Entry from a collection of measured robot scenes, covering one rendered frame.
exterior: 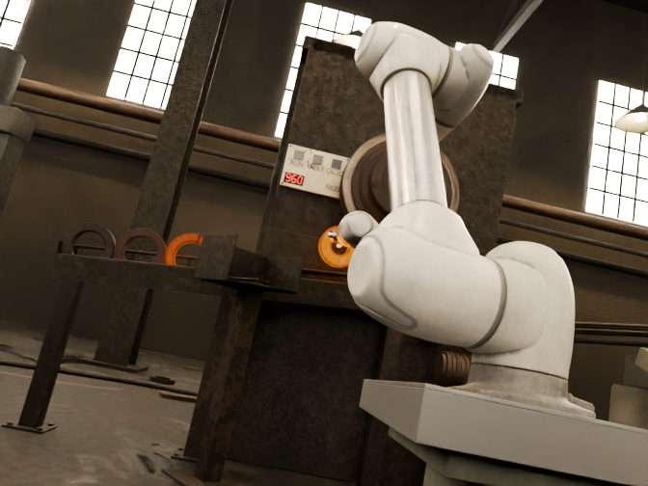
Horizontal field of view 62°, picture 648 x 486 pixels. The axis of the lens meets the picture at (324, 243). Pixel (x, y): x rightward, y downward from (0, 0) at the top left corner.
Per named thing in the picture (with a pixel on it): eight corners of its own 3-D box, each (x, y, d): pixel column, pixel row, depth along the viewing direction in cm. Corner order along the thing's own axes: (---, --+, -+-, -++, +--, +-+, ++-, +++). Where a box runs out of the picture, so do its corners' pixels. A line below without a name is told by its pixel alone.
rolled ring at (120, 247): (167, 228, 198) (168, 229, 201) (115, 226, 195) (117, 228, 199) (164, 277, 194) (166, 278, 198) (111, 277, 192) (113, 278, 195)
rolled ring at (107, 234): (117, 222, 196) (119, 224, 199) (63, 220, 194) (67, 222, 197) (112, 273, 193) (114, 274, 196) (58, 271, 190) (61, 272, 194)
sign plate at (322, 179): (279, 185, 220) (288, 145, 223) (340, 200, 222) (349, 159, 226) (280, 184, 217) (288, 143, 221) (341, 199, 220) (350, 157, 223)
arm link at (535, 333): (593, 385, 85) (603, 253, 91) (500, 362, 79) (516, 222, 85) (522, 378, 100) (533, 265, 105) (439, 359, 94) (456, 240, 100)
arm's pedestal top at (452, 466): (672, 521, 72) (674, 490, 73) (445, 477, 70) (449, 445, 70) (547, 467, 103) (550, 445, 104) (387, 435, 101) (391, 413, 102)
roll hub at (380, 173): (362, 212, 202) (375, 144, 208) (433, 229, 205) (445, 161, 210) (364, 209, 197) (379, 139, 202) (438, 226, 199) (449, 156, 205)
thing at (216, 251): (143, 471, 157) (202, 235, 172) (219, 472, 174) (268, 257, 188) (175, 494, 142) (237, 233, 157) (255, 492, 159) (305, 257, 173)
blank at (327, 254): (319, 225, 200) (320, 223, 197) (361, 229, 202) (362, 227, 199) (316, 265, 198) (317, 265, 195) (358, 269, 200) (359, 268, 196)
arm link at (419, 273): (516, 324, 78) (385, 287, 71) (451, 365, 90) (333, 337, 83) (455, 30, 125) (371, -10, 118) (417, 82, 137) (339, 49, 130)
